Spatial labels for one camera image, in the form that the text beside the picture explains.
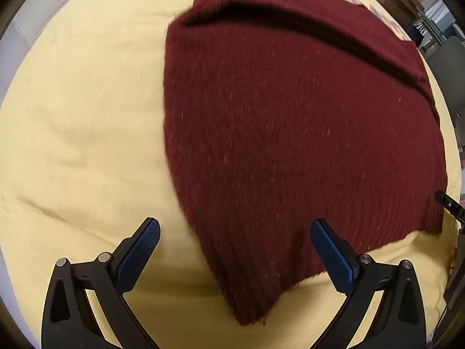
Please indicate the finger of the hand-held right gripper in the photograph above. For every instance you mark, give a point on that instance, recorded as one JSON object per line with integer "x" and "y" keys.
{"x": 450, "y": 205}

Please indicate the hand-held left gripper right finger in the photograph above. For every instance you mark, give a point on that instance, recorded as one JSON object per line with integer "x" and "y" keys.
{"x": 332, "y": 254}

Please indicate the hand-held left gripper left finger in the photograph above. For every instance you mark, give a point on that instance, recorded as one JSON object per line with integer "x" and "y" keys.
{"x": 140, "y": 251}

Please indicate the dark red knit sweater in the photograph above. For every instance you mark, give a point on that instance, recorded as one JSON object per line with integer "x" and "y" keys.
{"x": 290, "y": 116}

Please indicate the person's right hand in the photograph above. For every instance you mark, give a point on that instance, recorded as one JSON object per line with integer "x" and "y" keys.
{"x": 452, "y": 261}

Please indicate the grey chair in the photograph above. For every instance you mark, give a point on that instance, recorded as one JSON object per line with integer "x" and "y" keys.
{"x": 452, "y": 65}

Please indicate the yellow dinosaur print bedspread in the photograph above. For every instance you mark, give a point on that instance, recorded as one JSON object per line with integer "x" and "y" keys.
{"x": 90, "y": 116}

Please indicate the dark bag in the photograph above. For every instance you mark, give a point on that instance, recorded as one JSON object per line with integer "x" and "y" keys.
{"x": 416, "y": 32}

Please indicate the white wardrobe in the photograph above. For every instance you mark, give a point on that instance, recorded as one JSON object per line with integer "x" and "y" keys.
{"x": 36, "y": 3}

